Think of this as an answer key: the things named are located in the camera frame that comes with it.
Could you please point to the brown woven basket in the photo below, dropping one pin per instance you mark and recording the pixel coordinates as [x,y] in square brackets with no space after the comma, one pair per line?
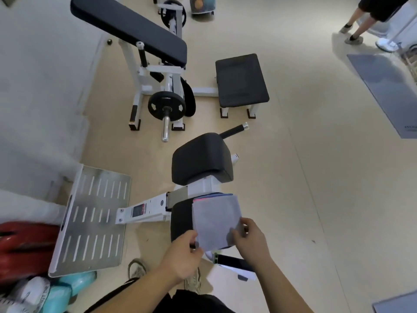
[412,60]

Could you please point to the black weight plate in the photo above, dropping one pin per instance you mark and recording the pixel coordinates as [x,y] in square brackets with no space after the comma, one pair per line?
[180,12]
[156,105]

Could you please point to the black seat pad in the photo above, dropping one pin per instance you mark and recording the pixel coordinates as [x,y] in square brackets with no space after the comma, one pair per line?
[130,26]

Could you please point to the black bench seat cushion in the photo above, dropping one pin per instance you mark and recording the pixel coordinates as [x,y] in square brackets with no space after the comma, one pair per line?
[241,81]

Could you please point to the grey floor mat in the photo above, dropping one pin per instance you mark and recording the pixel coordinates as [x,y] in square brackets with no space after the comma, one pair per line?
[387,91]

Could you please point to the grey towel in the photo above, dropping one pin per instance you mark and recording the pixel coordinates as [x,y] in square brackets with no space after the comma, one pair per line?
[215,218]

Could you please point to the grey metal sheet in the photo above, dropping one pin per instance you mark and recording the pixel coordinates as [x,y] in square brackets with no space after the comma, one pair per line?
[397,304]

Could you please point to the person's white shoe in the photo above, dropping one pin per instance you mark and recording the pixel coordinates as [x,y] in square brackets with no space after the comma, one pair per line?
[387,45]
[137,267]
[194,280]

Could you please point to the chrome plate sleeve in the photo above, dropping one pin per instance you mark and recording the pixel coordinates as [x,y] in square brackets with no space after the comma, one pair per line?
[166,130]

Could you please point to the pink towel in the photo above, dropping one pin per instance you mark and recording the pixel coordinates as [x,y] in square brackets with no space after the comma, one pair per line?
[203,198]

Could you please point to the silver slotted foot plate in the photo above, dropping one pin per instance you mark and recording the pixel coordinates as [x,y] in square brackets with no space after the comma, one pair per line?
[84,200]

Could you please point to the teal dumbbell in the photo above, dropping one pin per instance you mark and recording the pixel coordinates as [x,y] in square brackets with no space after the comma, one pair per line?
[55,298]
[78,281]

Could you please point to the white weight machine frame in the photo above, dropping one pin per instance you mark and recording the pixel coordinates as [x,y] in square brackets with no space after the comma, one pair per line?
[137,78]

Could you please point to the person's right forearm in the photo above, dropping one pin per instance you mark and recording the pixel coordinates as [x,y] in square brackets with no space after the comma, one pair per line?
[283,290]

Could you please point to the person's right hand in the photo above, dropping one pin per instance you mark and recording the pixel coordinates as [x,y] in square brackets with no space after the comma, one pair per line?
[251,244]

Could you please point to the person's left hand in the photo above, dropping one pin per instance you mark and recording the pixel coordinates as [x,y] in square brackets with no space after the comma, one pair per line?
[180,257]

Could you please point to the white exercise machine frame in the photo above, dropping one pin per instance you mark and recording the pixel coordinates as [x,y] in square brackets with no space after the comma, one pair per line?
[153,208]

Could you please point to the clear wheeled storage bin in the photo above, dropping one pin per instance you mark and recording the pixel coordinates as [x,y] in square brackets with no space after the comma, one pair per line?
[202,4]

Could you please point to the person's left forearm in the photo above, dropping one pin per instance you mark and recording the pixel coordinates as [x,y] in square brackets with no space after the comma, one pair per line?
[137,293]

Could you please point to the person's black shorts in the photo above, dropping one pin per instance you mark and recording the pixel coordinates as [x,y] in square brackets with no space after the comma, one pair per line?
[195,303]

